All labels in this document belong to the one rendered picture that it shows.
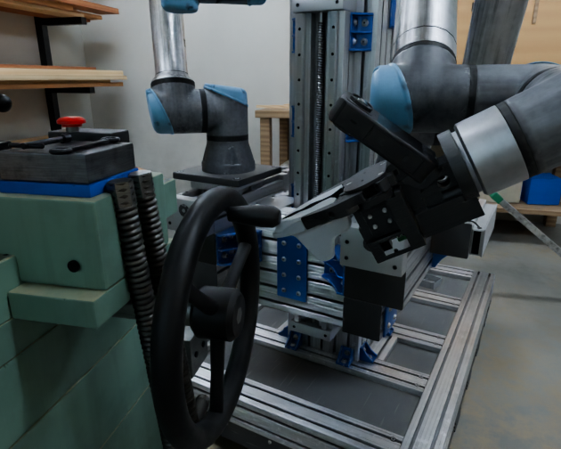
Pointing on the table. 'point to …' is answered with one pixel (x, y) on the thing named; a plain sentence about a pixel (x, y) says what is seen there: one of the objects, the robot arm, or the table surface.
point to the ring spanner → (83, 145)
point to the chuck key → (42, 142)
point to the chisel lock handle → (1, 102)
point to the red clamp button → (70, 121)
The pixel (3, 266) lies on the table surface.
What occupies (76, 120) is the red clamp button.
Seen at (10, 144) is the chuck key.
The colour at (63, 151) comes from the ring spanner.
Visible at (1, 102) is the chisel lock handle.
